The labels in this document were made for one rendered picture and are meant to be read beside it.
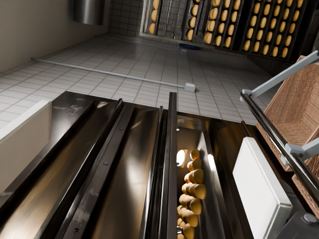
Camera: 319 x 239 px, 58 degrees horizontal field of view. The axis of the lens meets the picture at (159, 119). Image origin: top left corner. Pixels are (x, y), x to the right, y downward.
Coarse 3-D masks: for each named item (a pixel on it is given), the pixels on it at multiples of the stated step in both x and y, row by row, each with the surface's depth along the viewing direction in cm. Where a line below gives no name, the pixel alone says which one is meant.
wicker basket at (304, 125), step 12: (300, 72) 169; (312, 72) 169; (288, 84) 172; (300, 84) 171; (312, 84) 171; (276, 96) 175; (288, 96) 175; (300, 96) 174; (312, 96) 171; (276, 108) 178; (288, 108) 177; (300, 108) 177; (312, 108) 170; (300, 120) 180; (312, 120) 167; (264, 132) 171; (288, 132) 169; (300, 132) 167; (312, 132) 164; (300, 144) 154; (276, 156) 145; (288, 168) 132
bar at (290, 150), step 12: (300, 60) 107; (312, 60) 105; (288, 72) 107; (264, 84) 110; (252, 96) 111; (252, 108) 96; (264, 120) 85; (276, 132) 76; (276, 144) 73; (288, 144) 68; (312, 144) 66; (288, 156) 66; (300, 156) 66; (300, 168) 60; (300, 180) 58; (312, 180) 56; (312, 192) 54
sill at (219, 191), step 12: (204, 120) 183; (204, 132) 175; (216, 144) 153; (216, 156) 140; (216, 168) 129; (216, 180) 124; (216, 192) 120; (228, 192) 113; (228, 204) 106; (228, 216) 100; (228, 228) 96; (240, 228) 95
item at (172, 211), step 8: (176, 96) 169; (176, 104) 155; (176, 112) 143; (176, 120) 133; (176, 128) 125; (176, 136) 117; (176, 144) 110; (176, 152) 104; (176, 160) 99; (176, 168) 94; (176, 176) 90; (176, 184) 86; (176, 192) 82; (168, 200) 79; (176, 200) 79; (168, 208) 76; (176, 208) 76; (168, 216) 73; (176, 216) 73; (168, 224) 70; (176, 224) 70; (168, 232) 68; (176, 232) 68
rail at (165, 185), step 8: (168, 112) 143; (168, 120) 133; (168, 128) 125; (168, 136) 117; (168, 144) 110; (168, 152) 104; (168, 160) 99; (168, 168) 94; (168, 176) 90; (168, 184) 86; (168, 192) 82; (160, 208) 76; (160, 216) 73; (160, 224) 70; (160, 232) 67
